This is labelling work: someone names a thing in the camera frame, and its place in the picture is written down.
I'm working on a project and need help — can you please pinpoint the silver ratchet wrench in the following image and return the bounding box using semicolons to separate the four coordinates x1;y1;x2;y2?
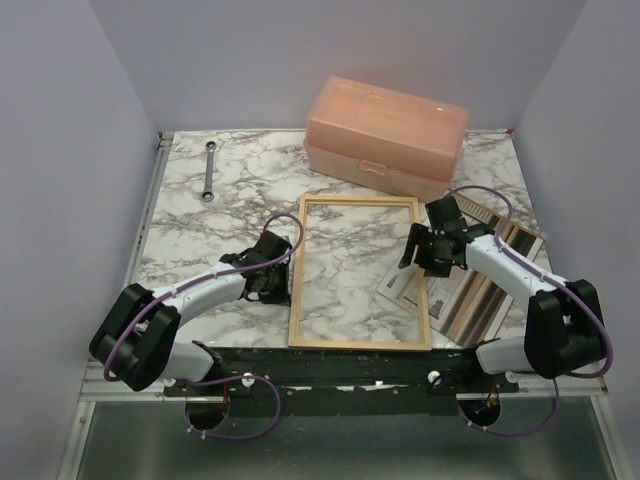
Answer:
201;141;217;202

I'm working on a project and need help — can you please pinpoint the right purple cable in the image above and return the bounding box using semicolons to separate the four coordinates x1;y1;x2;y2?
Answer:
444;185;616;435

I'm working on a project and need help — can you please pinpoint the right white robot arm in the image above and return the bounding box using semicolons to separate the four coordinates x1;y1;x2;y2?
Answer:
399;195;612;392

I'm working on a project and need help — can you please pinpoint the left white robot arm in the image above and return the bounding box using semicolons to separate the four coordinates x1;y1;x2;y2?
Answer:
89;231;292;395

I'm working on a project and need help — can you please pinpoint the translucent orange plastic box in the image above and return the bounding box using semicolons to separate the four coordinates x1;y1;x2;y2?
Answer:
303;77;469;202

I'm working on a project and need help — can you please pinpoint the photo print with window scene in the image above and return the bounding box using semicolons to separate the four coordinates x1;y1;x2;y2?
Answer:
376;193;543;347

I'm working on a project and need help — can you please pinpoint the light wooden picture frame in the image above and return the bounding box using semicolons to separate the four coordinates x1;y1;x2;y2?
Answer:
288;194;432;352

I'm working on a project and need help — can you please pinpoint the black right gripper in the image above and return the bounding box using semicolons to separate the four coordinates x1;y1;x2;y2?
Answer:
400;222;453;278

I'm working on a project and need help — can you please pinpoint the black table edge rail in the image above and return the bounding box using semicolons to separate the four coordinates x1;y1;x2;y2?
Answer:
165;345;518;424

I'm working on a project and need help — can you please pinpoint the aluminium side rail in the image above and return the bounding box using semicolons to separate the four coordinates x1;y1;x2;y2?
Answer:
114;131;175;301

